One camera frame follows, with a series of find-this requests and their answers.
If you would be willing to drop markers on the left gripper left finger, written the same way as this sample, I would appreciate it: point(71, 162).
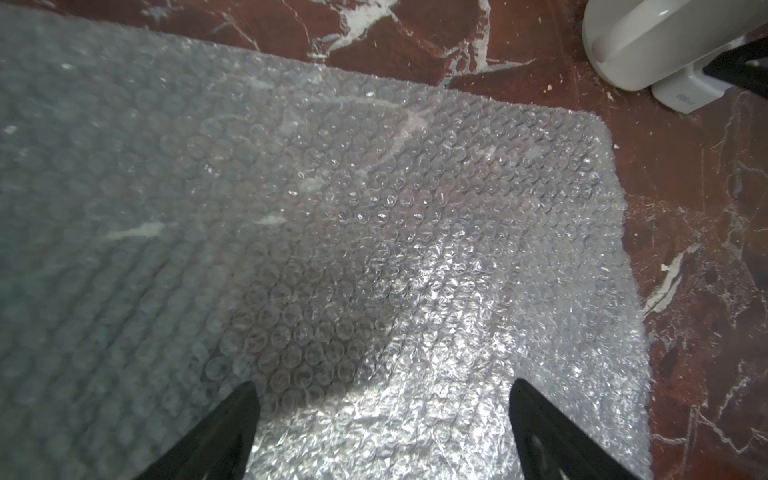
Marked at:
point(219, 446)

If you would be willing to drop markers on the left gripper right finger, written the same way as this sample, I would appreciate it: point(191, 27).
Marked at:
point(550, 445)

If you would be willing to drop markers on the white mug red inside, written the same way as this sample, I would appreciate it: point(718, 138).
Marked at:
point(634, 44)

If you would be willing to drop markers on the small green white box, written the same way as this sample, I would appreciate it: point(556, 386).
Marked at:
point(688, 90)

